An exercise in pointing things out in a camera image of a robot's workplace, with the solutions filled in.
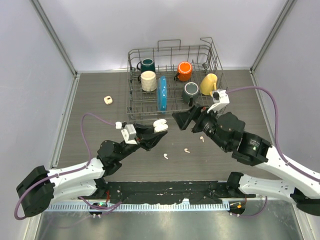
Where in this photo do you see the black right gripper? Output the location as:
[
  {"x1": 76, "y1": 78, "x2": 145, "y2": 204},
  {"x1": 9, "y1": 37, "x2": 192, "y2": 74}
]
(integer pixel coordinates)
[{"x1": 172, "y1": 103, "x2": 230, "y2": 151}]

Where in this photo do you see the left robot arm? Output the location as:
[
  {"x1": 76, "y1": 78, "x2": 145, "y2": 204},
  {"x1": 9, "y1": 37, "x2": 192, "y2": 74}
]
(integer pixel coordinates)
[{"x1": 14, "y1": 119, "x2": 169, "y2": 220}]

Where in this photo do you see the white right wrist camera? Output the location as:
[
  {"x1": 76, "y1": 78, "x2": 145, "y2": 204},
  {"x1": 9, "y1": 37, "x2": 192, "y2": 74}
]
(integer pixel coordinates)
[{"x1": 207, "y1": 89, "x2": 230, "y2": 113}]

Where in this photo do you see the white slotted cable duct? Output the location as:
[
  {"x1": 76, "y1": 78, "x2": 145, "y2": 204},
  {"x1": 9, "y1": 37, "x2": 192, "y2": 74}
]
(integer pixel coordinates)
[{"x1": 45, "y1": 199, "x2": 230, "y2": 212}]

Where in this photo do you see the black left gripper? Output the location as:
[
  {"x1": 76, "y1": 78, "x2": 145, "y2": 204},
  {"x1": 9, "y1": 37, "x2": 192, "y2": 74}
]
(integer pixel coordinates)
[{"x1": 116, "y1": 123, "x2": 167, "y2": 162}]

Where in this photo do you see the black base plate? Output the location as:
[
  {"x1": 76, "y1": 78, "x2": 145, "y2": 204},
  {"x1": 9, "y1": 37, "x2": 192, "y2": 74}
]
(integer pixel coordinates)
[{"x1": 85, "y1": 180, "x2": 256, "y2": 205}]

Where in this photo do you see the grey wire dish rack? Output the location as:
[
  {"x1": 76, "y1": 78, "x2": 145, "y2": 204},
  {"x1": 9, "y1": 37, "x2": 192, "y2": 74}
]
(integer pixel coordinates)
[{"x1": 126, "y1": 37, "x2": 229, "y2": 124}]

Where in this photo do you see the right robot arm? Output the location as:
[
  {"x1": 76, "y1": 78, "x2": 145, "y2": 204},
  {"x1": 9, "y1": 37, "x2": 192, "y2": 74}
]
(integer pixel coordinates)
[{"x1": 172, "y1": 105, "x2": 320, "y2": 216}]

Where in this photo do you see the white earbud charging case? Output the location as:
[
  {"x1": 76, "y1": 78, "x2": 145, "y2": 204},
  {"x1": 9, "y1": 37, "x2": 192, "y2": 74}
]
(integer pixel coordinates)
[{"x1": 153, "y1": 119, "x2": 169, "y2": 133}]

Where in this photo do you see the blue plastic plate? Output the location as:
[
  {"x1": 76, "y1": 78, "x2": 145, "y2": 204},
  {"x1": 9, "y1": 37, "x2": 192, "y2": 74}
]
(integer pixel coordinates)
[{"x1": 157, "y1": 75, "x2": 167, "y2": 114}]

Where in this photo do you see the grey mug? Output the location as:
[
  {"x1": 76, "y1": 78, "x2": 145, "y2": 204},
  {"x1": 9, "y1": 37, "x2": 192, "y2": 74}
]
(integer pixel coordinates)
[{"x1": 182, "y1": 82, "x2": 199, "y2": 107}]

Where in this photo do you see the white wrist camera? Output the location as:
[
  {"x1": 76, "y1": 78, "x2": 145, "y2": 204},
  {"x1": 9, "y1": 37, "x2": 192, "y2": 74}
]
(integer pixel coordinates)
[
  {"x1": 207, "y1": 89, "x2": 230, "y2": 113},
  {"x1": 115, "y1": 121, "x2": 138, "y2": 145}
]

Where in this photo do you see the cream ribbed mug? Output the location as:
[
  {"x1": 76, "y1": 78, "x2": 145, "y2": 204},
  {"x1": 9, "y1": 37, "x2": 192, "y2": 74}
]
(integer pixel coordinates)
[{"x1": 138, "y1": 70, "x2": 157, "y2": 92}]

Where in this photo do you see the beige earbud charging case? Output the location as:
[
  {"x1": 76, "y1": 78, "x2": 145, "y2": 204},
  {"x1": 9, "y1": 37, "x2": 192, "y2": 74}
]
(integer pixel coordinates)
[{"x1": 103, "y1": 96, "x2": 113, "y2": 105}]

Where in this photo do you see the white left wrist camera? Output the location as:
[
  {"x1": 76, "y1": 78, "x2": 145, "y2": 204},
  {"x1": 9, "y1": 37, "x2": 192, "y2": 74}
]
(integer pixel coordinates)
[{"x1": 115, "y1": 121, "x2": 138, "y2": 145}]

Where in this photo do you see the yellow mug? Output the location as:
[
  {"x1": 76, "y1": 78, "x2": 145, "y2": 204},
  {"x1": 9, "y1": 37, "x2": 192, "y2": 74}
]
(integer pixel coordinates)
[{"x1": 200, "y1": 73, "x2": 218, "y2": 96}]

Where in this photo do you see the dark green mug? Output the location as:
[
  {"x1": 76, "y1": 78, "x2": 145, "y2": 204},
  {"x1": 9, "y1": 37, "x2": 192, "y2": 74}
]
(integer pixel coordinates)
[{"x1": 136, "y1": 58, "x2": 156, "y2": 73}]

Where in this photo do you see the orange mug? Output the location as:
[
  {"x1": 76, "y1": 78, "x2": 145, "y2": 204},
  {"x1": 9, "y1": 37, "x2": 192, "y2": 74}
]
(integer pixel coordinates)
[{"x1": 174, "y1": 61, "x2": 193, "y2": 82}]

